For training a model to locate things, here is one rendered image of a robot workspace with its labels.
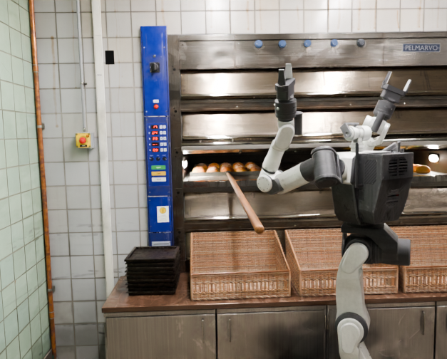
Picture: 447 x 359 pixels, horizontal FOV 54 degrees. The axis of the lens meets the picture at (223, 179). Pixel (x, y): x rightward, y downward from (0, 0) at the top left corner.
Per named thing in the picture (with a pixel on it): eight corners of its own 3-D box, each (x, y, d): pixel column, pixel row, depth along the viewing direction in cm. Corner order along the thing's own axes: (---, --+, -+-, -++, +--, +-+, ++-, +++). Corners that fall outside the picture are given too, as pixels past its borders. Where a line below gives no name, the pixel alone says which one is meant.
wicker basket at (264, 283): (190, 273, 285) (189, 231, 282) (276, 270, 288) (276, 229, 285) (189, 302, 237) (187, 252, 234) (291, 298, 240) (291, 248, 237)
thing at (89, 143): (78, 148, 276) (78, 132, 275) (95, 147, 277) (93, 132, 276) (75, 148, 269) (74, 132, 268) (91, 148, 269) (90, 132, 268)
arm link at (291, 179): (279, 195, 204) (318, 178, 189) (264, 202, 194) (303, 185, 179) (269, 172, 204) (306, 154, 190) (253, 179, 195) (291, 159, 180)
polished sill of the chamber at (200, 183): (183, 186, 287) (183, 180, 287) (451, 180, 294) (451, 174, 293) (182, 188, 281) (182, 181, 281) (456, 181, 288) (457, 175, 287)
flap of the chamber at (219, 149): (181, 150, 264) (183, 154, 284) (470, 144, 270) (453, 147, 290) (181, 146, 264) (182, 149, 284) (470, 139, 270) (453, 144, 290)
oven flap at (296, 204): (184, 221, 283) (184, 191, 288) (455, 214, 289) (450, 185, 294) (184, 220, 279) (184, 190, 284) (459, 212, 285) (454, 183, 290)
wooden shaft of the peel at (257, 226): (264, 234, 138) (264, 225, 137) (255, 235, 138) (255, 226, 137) (230, 176, 308) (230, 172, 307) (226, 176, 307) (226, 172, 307)
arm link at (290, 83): (267, 85, 173) (269, 114, 179) (291, 87, 169) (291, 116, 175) (279, 76, 183) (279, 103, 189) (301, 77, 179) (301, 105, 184)
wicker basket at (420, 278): (371, 267, 290) (371, 226, 287) (454, 264, 292) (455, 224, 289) (403, 293, 242) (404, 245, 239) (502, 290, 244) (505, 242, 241)
